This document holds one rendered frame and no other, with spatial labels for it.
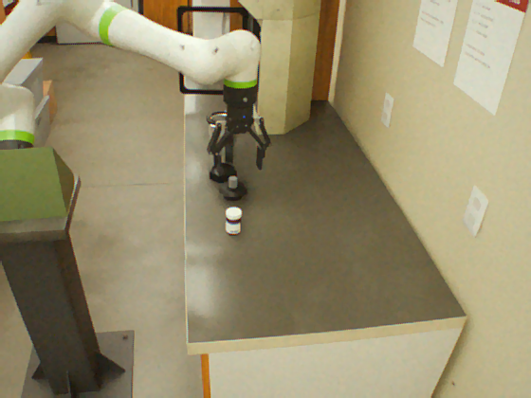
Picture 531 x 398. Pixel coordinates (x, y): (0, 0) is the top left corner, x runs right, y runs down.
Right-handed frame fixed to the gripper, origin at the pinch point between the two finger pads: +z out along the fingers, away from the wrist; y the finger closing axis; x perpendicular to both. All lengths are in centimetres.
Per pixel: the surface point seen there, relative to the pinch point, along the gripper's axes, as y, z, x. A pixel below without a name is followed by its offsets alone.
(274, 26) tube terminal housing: -28, -29, -47
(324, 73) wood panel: -66, 2, -77
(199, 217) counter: 13.0, 15.5, 0.7
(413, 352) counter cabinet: -29, 28, 59
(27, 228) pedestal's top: 65, 15, -8
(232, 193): 0.8, 12.3, -4.5
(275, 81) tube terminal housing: -29, -7, -47
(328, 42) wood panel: -67, -13, -77
